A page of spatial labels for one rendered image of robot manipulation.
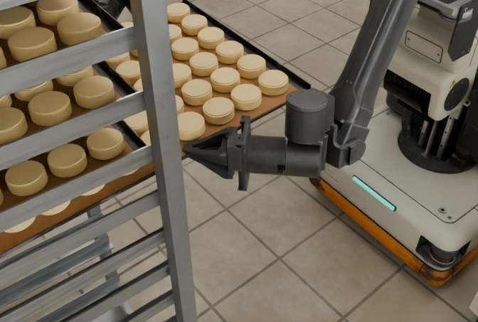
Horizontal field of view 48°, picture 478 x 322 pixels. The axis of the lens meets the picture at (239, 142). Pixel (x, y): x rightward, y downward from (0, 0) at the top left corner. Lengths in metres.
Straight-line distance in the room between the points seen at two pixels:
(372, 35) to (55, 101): 0.45
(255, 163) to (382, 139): 1.26
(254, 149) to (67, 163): 0.26
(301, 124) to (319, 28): 2.49
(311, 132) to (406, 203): 1.09
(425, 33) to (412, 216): 0.59
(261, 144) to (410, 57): 0.88
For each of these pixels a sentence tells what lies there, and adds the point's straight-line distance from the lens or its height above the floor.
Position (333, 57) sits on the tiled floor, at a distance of 2.94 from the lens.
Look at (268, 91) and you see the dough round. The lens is 0.88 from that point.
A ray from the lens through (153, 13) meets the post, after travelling 0.59.
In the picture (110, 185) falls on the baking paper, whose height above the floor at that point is 1.00.
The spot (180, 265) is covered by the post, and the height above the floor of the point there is 0.82.
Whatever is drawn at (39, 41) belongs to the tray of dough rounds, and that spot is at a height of 1.24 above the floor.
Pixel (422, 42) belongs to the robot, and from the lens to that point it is 1.55.
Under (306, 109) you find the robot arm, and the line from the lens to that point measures 0.71.
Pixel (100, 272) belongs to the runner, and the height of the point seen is 0.87.
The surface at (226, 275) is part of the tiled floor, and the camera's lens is 1.88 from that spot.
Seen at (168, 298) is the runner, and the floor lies 0.70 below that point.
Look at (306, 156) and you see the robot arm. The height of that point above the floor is 1.03.
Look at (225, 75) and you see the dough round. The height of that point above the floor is 1.03.
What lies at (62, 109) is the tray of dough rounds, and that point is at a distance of 0.68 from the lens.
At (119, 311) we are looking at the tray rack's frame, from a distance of 1.66.
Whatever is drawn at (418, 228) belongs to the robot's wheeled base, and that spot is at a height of 0.24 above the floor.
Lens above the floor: 1.54
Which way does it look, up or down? 41 degrees down
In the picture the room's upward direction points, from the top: straight up
